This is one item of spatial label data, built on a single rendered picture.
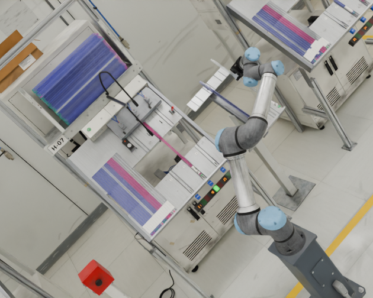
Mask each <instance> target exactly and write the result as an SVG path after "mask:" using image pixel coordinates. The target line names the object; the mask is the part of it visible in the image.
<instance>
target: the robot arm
mask: <svg viewBox="0 0 373 298"><path fill-rule="evenodd" d="M260 55H261V54H260V51H259V50H258V49H257V48H256V47H250V48H248V49H247V50H246V51H245V53H244V55H243V56H240V57H239V58H238V59H237V60H236V62H235V64H234V65H232V67H231V68H230V70H231V71H232V72H233V73H231V75H232V76H233V77H234V78H235V79H236V81H239V80H240V78H242V77H243V84H244V85H245V86H247V87H255V86H257V85H258V80H260V81H261V82H260V84H259V89H258V92H257V95H256V99H255V103H254V106H253V110H252V114H251V116H250V117H248V120H247V123H245V124H244V125H239V126H235V127H226V128H223V129H221V130H219V131H218V133H217V135H216V137H215V146H216V149H217V150H218V151H219V152H221V153H223V157H224V158H225V159H227V161H228V164H229V169H230V174H231V178H232V181H233V186H234V191H235V194H236V198H237V203H238V206H239V207H238V208H237V210H236V212H237V213H236V214H235V216H234V218H235V219H234V225H235V227H236V229H237V231H238V232H239V233H241V234H243V235H269V236H271V237H272V239H273V240H274V243H275V246H276V248H277V250H278V251H279V252H280V253H281V254H282V255H286V256H290V255H294V254H296V253H298V252H299V251H301V250H302V248H303V246H304V245H305V243H306V236H305V234H304V232H303V231H302V230H301V229H300V228H297V227H296V226H294V225H293V224H292V223H291V222H290V221H289V219H288V218H287V217H286V215H285V213H283V211H282V210H280V208H278V207H276V206H268V207H266V208H265V209H262V210H261V209H260V206H259V205H258V204H257V203H256V202H255V197H254V194H253V189H252V184H251V181H250V177H249V172H248V169H247V164H246V159H245V154H246V153H247V149H250V148H253V147H254V146H255V145H256V144H258V142H259V141H260V140H261V139H262V137H263V136H264V134H265V132H266V129H267V126H268V121H267V117H268V112H269V108H270V105H271V100H272V97H273V94H274V89H275V85H276V80H277V77H278V76H280V75H282V74H283V73H284V65H283V63H282V62H281V61H280V60H276V61H271V62H269V63H265V64H261V65H258V59H259V57H260Z"/></svg>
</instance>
